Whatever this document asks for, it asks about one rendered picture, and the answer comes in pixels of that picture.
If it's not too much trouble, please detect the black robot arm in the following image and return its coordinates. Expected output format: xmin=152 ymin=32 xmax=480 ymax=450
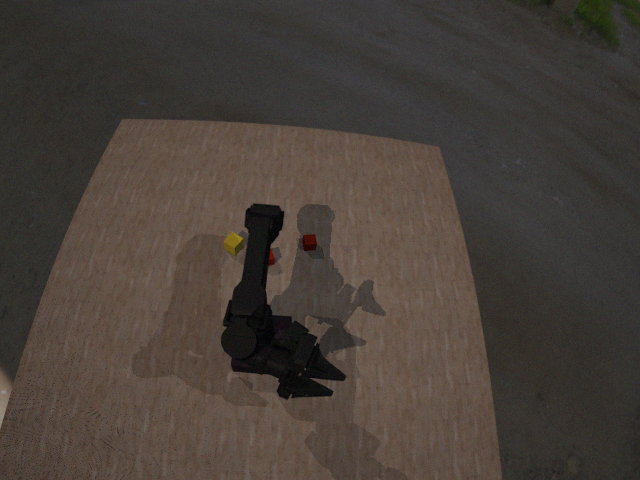
xmin=221 ymin=204 xmax=309 ymax=367

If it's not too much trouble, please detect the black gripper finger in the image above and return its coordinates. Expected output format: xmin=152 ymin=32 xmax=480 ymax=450
xmin=303 ymin=342 xmax=346 ymax=381
xmin=291 ymin=369 xmax=333 ymax=398

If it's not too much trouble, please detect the yellow cube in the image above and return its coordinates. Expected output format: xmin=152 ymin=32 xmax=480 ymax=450
xmin=223 ymin=232 xmax=244 ymax=256

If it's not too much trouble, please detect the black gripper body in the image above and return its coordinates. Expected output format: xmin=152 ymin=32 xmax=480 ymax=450
xmin=253 ymin=333 xmax=317 ymax=400

